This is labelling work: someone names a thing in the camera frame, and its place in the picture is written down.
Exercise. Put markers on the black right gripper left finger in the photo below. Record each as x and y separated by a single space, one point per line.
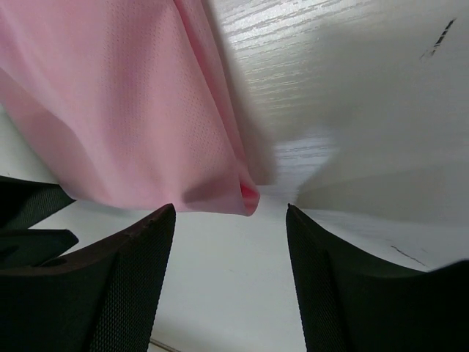
102 297

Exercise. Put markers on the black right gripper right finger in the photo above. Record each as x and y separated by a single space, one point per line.
351 300

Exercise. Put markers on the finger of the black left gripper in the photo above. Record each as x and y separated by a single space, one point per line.
21 248
26 203

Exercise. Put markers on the pink t shirt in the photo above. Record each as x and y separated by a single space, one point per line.
126 102

